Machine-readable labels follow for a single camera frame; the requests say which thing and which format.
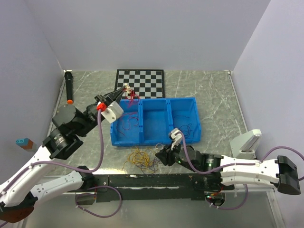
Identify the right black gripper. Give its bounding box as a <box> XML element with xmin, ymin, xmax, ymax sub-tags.
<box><xmin>155</xmin><ymin>140</ymin><xmax>198</xmax><ymax>172</ymax></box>

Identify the blue three-compartment plastic bin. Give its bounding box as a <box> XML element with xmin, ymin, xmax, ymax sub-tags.
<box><xmin>110</xmin><ymin>97</ymin><xmax>202</xmax><ymax>147</ymax></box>

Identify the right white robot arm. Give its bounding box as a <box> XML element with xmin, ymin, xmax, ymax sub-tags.
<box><xmin>156</xmin><ymin>145</ymin><xmax>301</xmax><ymax>195</ymax></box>

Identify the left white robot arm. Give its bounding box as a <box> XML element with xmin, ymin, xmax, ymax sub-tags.
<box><xmin>0</xmin><ymin>85</ymin><xmax>128</xmax><ymax>223</ymax></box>

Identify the tall white chess piece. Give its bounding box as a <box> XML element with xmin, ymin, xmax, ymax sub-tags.
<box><xmin>125</xmin><ymin>83</ymin><xmax>130</xmax><ymax>90</ymax></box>

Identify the black and white chessboard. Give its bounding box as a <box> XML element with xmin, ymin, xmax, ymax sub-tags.
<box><xmin>114</xmin><ymin>69</ymin><xmax>165</xmax><ymax>99</ymax></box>

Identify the black microphone orange tip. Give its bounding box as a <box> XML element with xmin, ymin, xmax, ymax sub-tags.
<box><xmin>64</xmin><ymin>71</ymin><xmax>74</xmax><ymax>104</ymax></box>

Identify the white tape dispenser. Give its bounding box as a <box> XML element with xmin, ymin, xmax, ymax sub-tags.
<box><xmin>230</xmin><ymin>129</ymin><xmax>262</xmax><ymax>160</ymax></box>

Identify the blue and brown toy block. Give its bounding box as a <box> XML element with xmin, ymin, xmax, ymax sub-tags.
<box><xmin>16</xmin><ymin>138</ymin><xmax>34</xmax><ymax>150</ymax></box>

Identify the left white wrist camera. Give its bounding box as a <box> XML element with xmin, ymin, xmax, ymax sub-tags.
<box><xmin>101</xmin><ymin>101</ymin><xmax>124</xmax><ymax>124</ymax></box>

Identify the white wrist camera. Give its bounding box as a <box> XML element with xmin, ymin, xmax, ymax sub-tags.
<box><xmin>169</xmin><ymin>128</ymin><xmax>182</xmax><ymax>151</ymax></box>
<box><xmin>101</xmin><ymin>101</ymin><xmax>124</xmax><ymax>124</ymax></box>

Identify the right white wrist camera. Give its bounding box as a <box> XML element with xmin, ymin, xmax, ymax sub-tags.
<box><xmin>169</xmin><ymin>128</ymin><xmax>182</xmax><ymax>151</ymax></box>

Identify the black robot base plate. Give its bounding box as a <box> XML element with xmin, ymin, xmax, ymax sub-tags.
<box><xmin>65</xmin><ymin>173</ymin><xmax>236</xmax><ymax>207</ymax></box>

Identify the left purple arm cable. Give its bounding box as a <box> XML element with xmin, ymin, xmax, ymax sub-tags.
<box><xmin>0</xmin><ymin>110</ymin><xmax>123</xmax><ymax>225</ymax></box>

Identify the aluminium frame rail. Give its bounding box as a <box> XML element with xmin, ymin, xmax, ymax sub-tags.
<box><xmin>21</xmin><ymin>172</ymin><xmax>275</xmax><ymax>196</ymax></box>

